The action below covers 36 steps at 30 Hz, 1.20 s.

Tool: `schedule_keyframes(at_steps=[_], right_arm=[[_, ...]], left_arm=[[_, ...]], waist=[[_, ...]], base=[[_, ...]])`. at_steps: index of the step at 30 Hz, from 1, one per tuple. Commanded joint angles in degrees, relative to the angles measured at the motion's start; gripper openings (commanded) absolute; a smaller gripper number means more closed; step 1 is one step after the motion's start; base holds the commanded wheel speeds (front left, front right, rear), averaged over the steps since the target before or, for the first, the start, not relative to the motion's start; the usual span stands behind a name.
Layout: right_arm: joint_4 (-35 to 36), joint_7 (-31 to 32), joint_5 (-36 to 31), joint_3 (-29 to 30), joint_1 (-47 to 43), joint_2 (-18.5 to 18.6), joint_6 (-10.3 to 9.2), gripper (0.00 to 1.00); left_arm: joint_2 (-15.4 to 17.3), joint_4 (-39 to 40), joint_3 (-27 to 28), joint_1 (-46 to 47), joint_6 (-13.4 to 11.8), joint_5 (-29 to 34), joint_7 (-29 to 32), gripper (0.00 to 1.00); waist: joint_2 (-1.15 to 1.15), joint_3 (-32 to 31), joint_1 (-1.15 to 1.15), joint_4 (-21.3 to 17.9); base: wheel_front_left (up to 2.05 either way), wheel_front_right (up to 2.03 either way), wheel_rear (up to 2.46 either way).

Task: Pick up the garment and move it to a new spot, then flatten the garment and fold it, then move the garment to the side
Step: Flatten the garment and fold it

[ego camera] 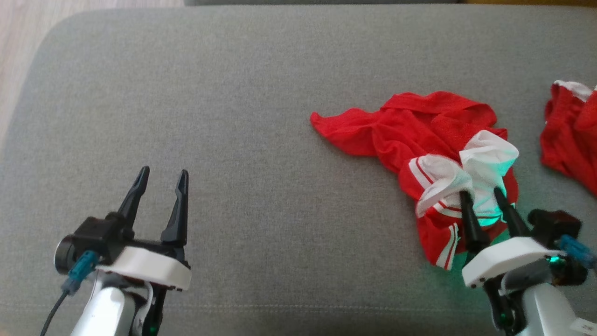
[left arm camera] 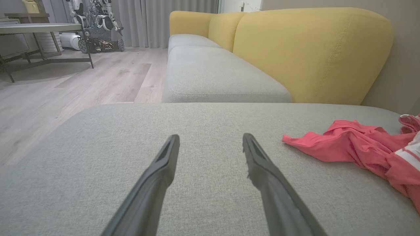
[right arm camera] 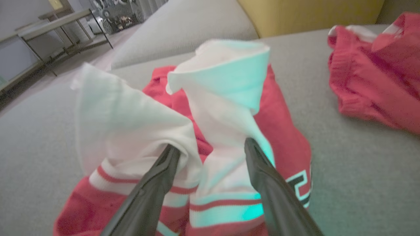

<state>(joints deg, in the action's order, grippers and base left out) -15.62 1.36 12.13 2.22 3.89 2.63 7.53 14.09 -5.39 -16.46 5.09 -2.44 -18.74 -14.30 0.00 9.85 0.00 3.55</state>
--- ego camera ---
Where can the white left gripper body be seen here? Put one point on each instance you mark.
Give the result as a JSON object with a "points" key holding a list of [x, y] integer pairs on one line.
{"points": [[149, 266]]}

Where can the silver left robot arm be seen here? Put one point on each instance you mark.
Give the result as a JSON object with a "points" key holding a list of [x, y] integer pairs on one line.
{"points": [[105, 308]]}

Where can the large grey sofa seat cushion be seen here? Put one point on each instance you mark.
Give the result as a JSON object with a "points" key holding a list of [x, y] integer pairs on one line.
{"points": [[233, 93]]}

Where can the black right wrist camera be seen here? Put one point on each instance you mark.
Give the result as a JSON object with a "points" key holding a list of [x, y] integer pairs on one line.
{"points": [[555, 224]]}

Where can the red basketball jersey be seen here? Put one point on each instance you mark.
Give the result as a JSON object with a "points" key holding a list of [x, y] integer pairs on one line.
{"points": [[410, 130]]}

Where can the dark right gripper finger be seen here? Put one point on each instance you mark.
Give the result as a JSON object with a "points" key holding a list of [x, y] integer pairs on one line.
{"points": [[513, 219], [473, 231]]}

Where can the red basketball shorts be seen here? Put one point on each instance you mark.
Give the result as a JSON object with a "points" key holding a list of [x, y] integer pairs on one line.
{"points": [[569, 140]]}

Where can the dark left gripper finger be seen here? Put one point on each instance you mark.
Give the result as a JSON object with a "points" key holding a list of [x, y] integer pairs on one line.
{"points": [[135, 198], [179, 219]]}

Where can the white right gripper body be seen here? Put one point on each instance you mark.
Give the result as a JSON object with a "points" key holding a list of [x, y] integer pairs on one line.
{"points": [[508, 261]]}

